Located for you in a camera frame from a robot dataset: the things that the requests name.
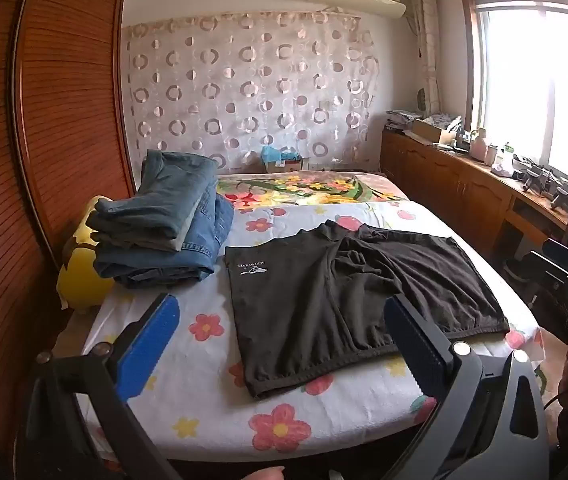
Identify pink floral blanket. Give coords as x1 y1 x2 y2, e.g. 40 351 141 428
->
216 172 409 211

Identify white floral bed sheet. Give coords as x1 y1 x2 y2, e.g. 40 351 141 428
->
71 200 545 461

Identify yellow pillow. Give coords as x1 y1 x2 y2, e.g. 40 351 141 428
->
58 195 114 311

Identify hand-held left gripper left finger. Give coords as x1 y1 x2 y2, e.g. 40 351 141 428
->
14 292 181 480

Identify open cardboard box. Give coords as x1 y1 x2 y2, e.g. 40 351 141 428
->
410 119 457 146

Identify beige window curtain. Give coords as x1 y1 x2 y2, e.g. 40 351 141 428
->
409 0 440 116

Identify person's left hand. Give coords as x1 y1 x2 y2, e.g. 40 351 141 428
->
236 465 287 480

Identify stack of folded cloths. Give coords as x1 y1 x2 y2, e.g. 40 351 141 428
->
385 109 419 133

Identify circle-patterned wall curtain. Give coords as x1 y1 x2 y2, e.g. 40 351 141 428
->
122 10 381 173

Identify cardboard box with blue cloth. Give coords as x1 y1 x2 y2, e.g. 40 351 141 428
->
262 146 309 173

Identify wooden cabinet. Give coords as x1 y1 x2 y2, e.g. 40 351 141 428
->
380 127 568 281

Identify window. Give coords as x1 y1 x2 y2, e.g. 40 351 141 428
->
459 0 568 201

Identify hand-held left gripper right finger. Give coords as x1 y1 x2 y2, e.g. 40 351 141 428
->
384 296 550 480

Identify folded grey-blue jeans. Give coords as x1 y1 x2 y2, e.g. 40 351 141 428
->
86 150 217 253

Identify folded blue jeans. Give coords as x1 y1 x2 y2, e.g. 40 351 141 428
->
94 192 235 288

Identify wooden louvered wardrobe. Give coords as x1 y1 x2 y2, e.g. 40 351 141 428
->
0 0 137 461

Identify black pants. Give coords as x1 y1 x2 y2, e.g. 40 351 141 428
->
225 219 511 401

